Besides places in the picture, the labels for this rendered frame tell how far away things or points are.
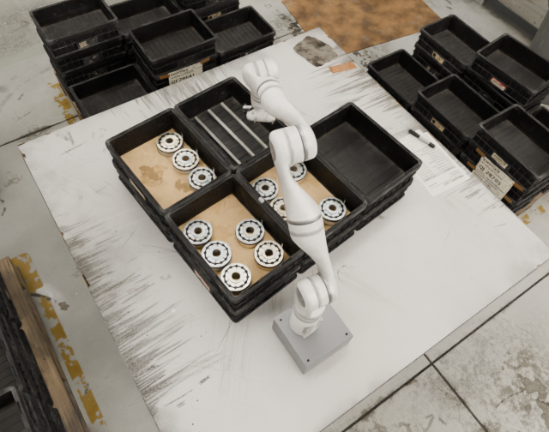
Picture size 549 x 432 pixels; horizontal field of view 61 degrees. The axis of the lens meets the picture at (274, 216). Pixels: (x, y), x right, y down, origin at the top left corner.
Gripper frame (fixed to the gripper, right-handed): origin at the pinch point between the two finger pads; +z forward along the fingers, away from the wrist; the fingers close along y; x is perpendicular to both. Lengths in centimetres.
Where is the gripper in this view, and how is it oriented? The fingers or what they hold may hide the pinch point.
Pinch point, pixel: (263, 119)
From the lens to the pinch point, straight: 167.7
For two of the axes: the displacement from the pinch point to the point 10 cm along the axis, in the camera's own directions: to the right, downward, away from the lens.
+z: 0.1, 2.3, 9.7
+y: -10.0, -0.7, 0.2
